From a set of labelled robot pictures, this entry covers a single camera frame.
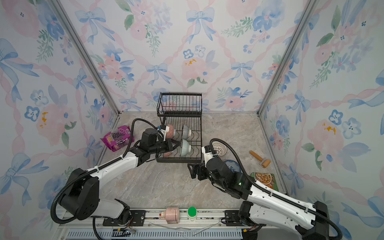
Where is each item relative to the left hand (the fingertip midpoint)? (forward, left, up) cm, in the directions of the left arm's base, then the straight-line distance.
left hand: (181, 143), depth 82 cm
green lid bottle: (-33, -6, -9) cm, 34 cm away
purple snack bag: (+11, +42, -11) cm, 45 cm away
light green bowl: (+2, -2, -8) cm, 9 cm away
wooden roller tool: (-3, -51, -16) cm, 54 cm away
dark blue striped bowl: (+14, -2, -8) cm, 16 cm away
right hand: (-14, -8, +3) cm, 16 cm away
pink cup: (-33, +3, -9) cm, 34 cm away
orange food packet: (-14, -50, -16) cm, 54 cm away
